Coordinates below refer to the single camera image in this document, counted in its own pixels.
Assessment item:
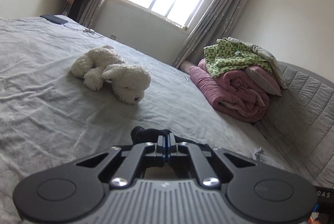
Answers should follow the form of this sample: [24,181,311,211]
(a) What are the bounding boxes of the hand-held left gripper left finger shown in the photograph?
[74,134,166,187]

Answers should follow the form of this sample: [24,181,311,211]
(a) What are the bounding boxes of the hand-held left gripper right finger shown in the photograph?
[166,133,261,189]

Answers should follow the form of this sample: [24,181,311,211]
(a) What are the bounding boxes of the beige shirt with black sleeves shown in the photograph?
[130,127,212,154]

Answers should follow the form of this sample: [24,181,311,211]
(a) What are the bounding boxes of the pale pink bolster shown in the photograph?
[180,61,199,76]

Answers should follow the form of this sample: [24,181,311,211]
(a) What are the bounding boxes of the pink folded quilt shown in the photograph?
[188,58,270,123]

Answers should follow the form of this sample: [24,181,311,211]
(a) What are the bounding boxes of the grey quilted headboard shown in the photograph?
[254,61,334,188]

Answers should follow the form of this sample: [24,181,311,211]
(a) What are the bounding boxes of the white plush dog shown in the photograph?
[71,45,152,105]

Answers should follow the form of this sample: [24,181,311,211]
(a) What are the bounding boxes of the green patterned blanket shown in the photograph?
[204,37,273,78]

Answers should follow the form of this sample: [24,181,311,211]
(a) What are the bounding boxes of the pink and grey pillow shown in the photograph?
[244,66,282,96]

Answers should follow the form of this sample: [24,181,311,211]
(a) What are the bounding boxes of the pale grey folded quilt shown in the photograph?
[244,41,287,89]

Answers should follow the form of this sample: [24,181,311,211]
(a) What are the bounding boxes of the dark hanging cloth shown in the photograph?
[64,0,88,23]

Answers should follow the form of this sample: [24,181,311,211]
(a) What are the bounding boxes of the black tablet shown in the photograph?
[40,14,69,25]

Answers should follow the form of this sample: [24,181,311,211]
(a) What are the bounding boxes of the white charger cable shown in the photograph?
[64,23,105,38]

